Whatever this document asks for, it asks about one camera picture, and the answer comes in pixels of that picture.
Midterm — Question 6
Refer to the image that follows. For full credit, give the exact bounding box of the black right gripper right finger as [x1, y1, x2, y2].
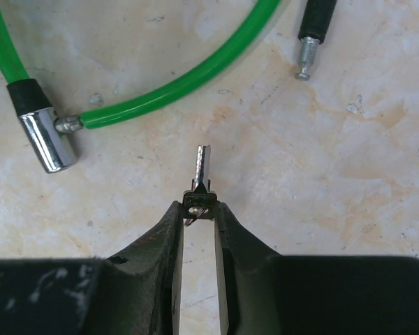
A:
[214, 203, 419, 334]

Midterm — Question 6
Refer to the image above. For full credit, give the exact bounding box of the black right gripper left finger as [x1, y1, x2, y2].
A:
[0, 202, 184, 334]

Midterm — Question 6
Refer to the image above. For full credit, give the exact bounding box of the silver key bunch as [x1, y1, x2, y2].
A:
[182, 145, 217, 227]

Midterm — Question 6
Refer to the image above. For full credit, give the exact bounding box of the red cable lock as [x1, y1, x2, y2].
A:
[295, 0, 337, 81]

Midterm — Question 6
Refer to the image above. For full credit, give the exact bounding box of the green cable lock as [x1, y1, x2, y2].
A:
[0, 1, 280, 173]

